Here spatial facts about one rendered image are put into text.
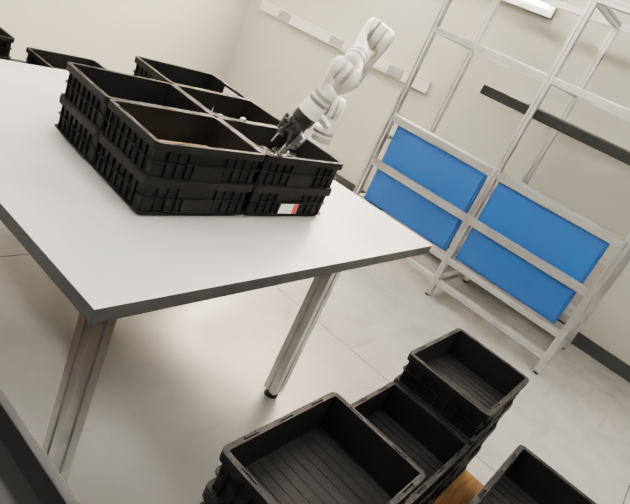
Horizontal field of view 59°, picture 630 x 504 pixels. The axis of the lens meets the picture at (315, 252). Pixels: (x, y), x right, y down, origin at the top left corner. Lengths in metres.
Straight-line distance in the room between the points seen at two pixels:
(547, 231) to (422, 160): 0.92
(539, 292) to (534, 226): 0.39
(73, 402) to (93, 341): 0.19
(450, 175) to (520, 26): 1.40
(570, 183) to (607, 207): 0.30
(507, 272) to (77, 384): 2.75
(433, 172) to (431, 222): 0.33
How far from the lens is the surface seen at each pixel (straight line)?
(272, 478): 1.34
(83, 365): 1.44
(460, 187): 3.72
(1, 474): 0.73
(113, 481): 1.87
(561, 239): 3.55
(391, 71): 4.98
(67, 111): 2.04
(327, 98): 1.80
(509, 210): 3.62
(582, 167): 4.40
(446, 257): 3.78
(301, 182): 1.99
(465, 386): 2.04
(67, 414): 1.54
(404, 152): 3.90
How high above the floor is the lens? 1.42
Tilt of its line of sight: 23 degrees down
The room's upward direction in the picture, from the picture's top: 25 degrees clockwise
